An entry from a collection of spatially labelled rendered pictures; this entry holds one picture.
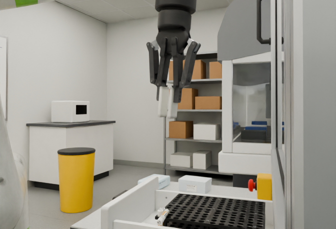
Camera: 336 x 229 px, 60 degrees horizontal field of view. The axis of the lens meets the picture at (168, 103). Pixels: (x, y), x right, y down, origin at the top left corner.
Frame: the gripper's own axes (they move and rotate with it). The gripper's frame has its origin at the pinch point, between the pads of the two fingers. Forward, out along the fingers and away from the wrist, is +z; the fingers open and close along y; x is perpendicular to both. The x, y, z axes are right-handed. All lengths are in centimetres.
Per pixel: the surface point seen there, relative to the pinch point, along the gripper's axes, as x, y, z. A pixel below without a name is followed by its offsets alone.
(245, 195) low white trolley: -65, -2, 39
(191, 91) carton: -360, 177, -3
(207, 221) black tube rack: 1.6, -12.5, 23.3
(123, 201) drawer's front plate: 5.8, 6.3, 23.1
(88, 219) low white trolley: -12, 35, 42
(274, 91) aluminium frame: -47.2, -13.3, -4.9
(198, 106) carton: -364, 165, 20
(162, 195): -13.3, 7.8, 27.4
